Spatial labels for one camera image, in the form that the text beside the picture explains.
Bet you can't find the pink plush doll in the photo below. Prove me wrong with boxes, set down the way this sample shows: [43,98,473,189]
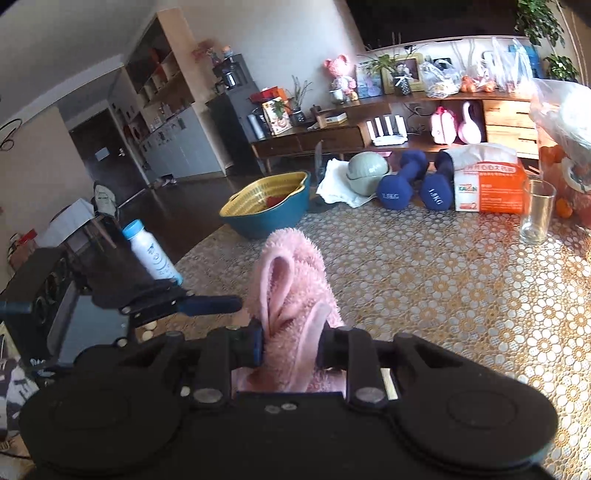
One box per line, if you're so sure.
[323,54,357,90]

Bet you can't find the large clear plastic bags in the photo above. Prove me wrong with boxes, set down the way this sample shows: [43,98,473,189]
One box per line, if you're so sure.
[466,37,536,93]

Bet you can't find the pink small bag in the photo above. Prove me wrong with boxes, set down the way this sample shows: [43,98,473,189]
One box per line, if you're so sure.
[430,106,458,145]

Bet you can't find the dining chair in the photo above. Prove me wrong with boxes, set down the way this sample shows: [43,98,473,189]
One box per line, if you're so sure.
[90,182,121,250]

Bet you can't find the tall leafy houseplant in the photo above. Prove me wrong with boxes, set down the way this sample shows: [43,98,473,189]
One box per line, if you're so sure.
[515,0,580,84]

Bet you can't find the black white patterned cloth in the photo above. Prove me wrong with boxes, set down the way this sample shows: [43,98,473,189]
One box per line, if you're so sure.
[0,355,42,444]

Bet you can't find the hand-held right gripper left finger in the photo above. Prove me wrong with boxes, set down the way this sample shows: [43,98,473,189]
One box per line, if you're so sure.
[152,323,266,408]

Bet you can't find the pile of oranges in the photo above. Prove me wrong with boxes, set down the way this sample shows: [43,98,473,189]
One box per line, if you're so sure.
[459,76,497,93]

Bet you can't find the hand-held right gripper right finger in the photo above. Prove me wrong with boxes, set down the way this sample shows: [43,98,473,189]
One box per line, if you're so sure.
[316,325,444,408]

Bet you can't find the green ceramic lidded pot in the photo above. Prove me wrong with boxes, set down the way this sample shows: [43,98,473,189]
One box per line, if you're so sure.
[346,151,392,197]

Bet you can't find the white bottle with blue cap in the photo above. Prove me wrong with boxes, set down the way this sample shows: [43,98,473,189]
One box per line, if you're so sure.
[121,219,184,285]

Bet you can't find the orange and white tissue box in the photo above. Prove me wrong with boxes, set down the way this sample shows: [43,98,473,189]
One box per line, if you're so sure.
[447,143,527,214]

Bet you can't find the wooden television cabinet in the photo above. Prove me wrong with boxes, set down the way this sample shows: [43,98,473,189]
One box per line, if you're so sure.
[250,90,543,174]

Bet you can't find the clear plastic bag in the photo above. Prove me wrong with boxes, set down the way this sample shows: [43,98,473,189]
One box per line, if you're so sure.
[529,76,591,160]

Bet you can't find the clear container of fruit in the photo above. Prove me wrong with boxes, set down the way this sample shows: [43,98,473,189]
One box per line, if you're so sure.
[538,143,591,217]

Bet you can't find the coffee machine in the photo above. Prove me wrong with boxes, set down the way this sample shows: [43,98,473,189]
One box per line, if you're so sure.
[212,54,252,95]

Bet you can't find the flat screen television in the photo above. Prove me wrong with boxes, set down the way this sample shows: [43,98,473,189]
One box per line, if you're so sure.
[346,0,522,47]

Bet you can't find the wall shelving unit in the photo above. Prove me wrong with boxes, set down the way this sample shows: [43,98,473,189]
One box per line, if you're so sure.
[108,11,227,181]

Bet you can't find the blue dumbbell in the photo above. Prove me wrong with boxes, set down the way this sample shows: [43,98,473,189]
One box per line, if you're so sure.
[376,151,429,206]
[419,150,455,210]

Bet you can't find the vase with dry twigs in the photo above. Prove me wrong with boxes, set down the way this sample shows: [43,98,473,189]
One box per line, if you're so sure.
[286,76,312,125]

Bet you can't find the blue box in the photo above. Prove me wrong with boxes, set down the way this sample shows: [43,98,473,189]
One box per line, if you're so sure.
[524,44,543,79]

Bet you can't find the white router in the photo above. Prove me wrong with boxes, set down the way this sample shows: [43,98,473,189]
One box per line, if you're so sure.
[365,115,409,147]

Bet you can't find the clear drinking glass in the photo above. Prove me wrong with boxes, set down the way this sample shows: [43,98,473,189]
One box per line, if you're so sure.
[519,179,557,245]

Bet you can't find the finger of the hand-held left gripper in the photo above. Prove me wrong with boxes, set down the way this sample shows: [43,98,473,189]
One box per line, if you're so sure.
[92,279,243,326]

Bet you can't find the white side table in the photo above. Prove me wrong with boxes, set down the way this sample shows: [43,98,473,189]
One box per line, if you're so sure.
[34,198,95,250]

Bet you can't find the unframed photo print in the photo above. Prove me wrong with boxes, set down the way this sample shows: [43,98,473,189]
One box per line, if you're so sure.
[355,62,384,99]

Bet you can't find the vase of pink flowers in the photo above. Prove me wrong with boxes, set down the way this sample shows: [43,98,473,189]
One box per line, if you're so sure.
[193,41,220,68]

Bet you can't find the printed paper bag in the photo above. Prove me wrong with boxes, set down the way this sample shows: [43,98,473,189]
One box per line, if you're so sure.
[262,97,293,136]

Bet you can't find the plastic bag of snacks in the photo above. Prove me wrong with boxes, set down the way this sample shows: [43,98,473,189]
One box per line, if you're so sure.
[422,58,462,99]

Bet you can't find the black tall cabinet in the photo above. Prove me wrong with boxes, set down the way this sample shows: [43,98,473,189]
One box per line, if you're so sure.
[205,80,266,174]

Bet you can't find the small potted plant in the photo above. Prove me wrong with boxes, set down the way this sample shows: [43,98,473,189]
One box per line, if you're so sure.
[358,44,416,97]

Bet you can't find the cream picture frame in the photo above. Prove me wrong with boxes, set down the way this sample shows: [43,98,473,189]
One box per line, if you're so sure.
[381,53,426,95]

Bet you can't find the pink swan figure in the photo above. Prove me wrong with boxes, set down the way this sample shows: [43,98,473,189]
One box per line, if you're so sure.
[457,102,487,145]

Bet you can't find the yellow plastic colander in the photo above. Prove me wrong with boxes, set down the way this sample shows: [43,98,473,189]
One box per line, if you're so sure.
[219,172,309,217]

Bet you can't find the teal bowl yellow colander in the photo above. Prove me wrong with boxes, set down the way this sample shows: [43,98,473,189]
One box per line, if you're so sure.
[219,178,311,239]

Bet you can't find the pink fluffy towel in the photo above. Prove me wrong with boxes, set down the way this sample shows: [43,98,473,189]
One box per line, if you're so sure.
[231,227,345,393]

